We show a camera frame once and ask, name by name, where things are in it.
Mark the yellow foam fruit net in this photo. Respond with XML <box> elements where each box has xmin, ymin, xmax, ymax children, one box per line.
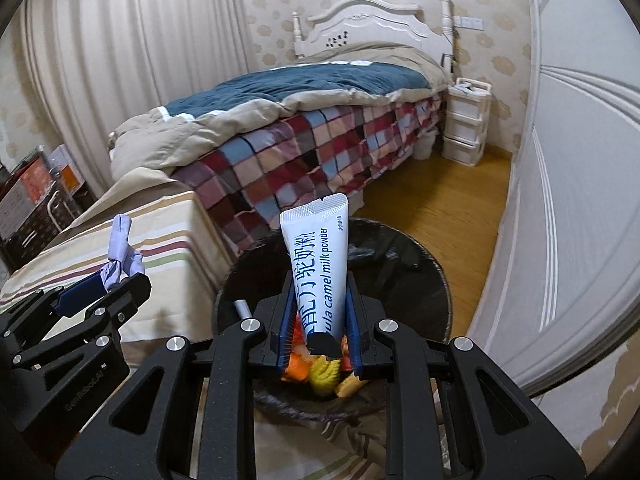
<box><xmin>310</xmin><ymin>355</ymin><xmax>346</xmax><ymax>398</ymax></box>

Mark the blue and beige duvet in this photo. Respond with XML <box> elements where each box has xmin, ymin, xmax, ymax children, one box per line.
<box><xmin>110</xmin><ymin>42</ymin><xmax>453</xmax><ymax>181</ymax></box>

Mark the trash bin with black bag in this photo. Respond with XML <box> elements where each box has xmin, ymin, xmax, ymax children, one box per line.
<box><xmin>212</xmin><ymin>217</ymin><xmax>453</xmax><ymax>421</ymax></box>

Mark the pale lavender cloth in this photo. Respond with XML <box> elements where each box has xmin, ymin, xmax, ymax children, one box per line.
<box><xmin>100</xmin><ymin>214</ymin><xmax>147</xmax><ymax>291</ymax></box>

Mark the white wardrobe door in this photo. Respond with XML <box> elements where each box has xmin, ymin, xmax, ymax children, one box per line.
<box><xmin>462</xmin><ymin>0</ymin><xmax>640</xmax><ymax>401</ymax></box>

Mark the white tube with black cap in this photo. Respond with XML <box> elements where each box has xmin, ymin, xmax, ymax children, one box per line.
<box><xmin>279</xmin><ymin>192</ymin><xmax>351</xmax><ymax>353</ymax></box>

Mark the white and orange cardboard box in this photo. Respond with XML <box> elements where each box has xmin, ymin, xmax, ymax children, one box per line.
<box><xmin>47</xmin><ymin>144</ymin><xmax>86</xmax><ymax>188</ymax></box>
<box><xmin>0</xmin><ymin>157</ymin><xmax>56</xmax><ymax>233</ymax></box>

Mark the black trolley cart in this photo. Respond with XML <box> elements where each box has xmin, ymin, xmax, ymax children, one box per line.
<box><xmin>0</xmin><ymin>180</ymin><xmax>96</xmax><ymax>271</ymax></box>

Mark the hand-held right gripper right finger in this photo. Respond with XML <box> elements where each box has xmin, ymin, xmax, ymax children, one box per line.
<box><xmin>345</xmin><ymin>275</ymin><xmax>588</xmax><ymax>480</ymax></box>

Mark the cream curtain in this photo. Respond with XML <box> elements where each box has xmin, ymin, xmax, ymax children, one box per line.
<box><xmin>20</xmin><ymin>0</ymin><xmax>251</xmax><ymax>196</ymax></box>

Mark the white plastic drawer unit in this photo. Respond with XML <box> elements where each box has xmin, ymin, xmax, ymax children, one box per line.
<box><xmin>441</xmin><ymin>77</ymin><xmax>493</xmax><ymax>166</ymax></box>

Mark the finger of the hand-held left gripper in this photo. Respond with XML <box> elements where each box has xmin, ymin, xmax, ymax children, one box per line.
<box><xmin>10</xmin><ymin>271</ymin><xmax>152</xmax><ymax>376</ymax></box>
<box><xmin>0</xmin><ymin>274</ymin><xmax>111</xmax><ymax>341</ymax></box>

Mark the plaid bed sheet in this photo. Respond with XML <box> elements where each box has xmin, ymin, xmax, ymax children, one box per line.
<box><xmin>172</xmin><ymin>90</ymin><xmax>446</xmax><ymax>241</ymax></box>

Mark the white bed headboard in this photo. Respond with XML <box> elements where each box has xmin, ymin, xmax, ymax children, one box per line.
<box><xmin>292</xmin><ymin>0</ymin><xmax>458</xmax><ymax>73</ymax></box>

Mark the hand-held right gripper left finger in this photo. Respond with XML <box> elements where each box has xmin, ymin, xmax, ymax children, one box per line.
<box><xmin>55</xmin><ymin>270</ymin><xmax>301</xmax><ymax>480</ymax></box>

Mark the small white bin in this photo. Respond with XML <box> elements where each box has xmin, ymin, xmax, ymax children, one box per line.
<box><xmin>412</xmin><ymin>127</ymin><xmax>441</xmax><ymax>161</ymax></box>

